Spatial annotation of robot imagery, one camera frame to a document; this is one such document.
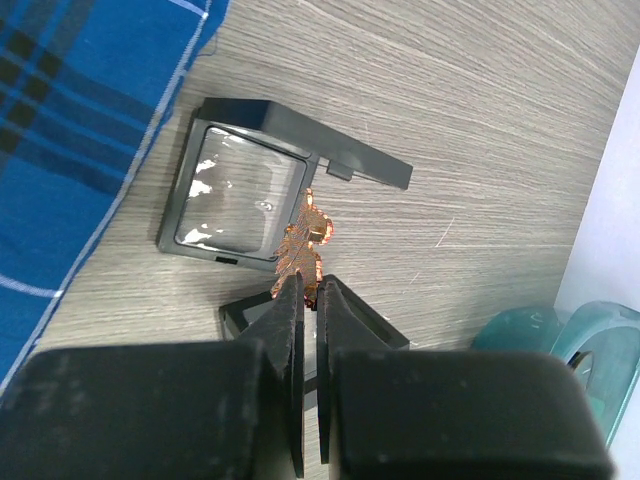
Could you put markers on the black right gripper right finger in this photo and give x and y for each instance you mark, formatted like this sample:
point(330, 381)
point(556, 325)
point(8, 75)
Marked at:
point(418, 414)

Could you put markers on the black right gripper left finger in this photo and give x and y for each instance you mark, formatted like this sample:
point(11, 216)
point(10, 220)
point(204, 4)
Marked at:
point(203, 410)

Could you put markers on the orange leaf brooch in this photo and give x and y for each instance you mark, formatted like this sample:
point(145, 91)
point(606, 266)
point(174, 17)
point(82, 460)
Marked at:
point(297, 253)

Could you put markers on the blue plaid shirt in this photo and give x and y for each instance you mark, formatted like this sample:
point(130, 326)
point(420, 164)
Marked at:
point(86, 87)

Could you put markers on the teal plastic bin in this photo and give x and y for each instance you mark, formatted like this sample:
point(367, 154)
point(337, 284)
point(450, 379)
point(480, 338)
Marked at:
point(599, 342)

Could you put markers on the small black tilted frame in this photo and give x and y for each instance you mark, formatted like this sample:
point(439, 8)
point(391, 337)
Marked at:
point(350, 320)

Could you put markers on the black square frame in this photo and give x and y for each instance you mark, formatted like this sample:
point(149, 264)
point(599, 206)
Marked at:
point(244, 169)

